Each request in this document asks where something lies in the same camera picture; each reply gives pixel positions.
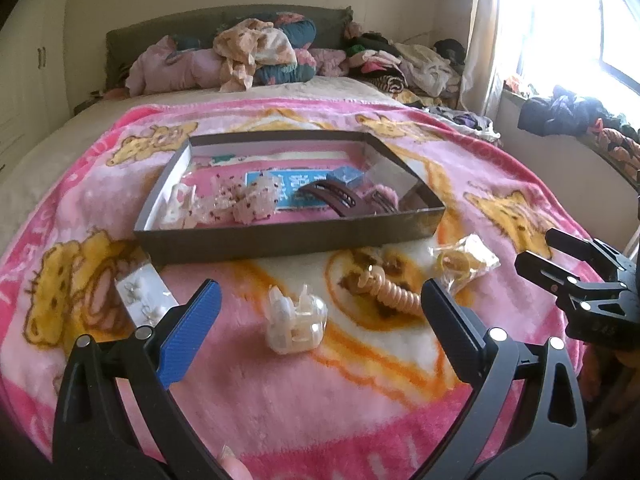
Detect person's left hand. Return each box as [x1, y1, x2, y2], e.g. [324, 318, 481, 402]
[220, 447, 253, 480]

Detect pink bear printed blanket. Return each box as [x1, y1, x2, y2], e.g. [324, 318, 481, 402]
[0, 97, 621, 466]

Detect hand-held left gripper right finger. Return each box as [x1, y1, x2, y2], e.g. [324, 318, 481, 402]
[410, 277, 590, 480]

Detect bright window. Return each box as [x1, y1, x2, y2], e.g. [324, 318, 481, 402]
[495, 0, 640, 106]

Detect pile of mixed clothes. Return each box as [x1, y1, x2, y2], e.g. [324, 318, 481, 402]
[345, 22, 501, 141]

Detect small blue box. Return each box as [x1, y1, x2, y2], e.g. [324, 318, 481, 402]
[330, 164, 366, 188]

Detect white hair claw clip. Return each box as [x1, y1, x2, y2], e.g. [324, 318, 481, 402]
[265, 284, 330, 356]

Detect peach coil hair tie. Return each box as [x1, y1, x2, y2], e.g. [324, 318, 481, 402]
[357, 265, 423, 318]

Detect dark shallow cardboard box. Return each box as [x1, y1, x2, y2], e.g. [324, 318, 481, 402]
[134, 130, 446, 266]

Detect dark clothes on sill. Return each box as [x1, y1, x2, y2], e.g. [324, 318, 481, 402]
[517, 85, 640, 176]

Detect clear hair claw clip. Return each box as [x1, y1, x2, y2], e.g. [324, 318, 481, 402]
[160, 183, 201, 226]

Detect white wardrobe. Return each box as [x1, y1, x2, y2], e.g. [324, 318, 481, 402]
[0, 0, 76, 176]

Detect cream curtain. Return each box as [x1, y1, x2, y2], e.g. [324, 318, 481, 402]
[460, 0, 506, 116]

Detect sheer dotted ribbon bow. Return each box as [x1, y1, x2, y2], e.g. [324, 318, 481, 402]
[210, 172, 281, 223]

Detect pink quilted bedding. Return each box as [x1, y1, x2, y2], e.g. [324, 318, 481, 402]
[125, 35, 226, 96]

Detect brown hair clip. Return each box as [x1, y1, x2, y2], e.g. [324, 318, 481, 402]
[297, 180, 361, 218]

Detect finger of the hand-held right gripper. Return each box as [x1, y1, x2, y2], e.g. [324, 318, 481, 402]
[515, 251, 583, 303]
[545, 227, 613, 266]

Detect clear packet of yellow rings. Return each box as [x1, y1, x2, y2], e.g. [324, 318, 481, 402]
[429, 234, 501, 291]

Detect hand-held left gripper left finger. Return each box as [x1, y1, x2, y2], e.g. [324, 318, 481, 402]
[52, 279, 236, 480]

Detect clear packet of earrings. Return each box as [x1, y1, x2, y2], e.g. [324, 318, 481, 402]
[114, 262, 180, 331]

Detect beige printed cloth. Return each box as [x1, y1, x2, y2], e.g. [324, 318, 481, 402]
[212, 18, 298, 93]

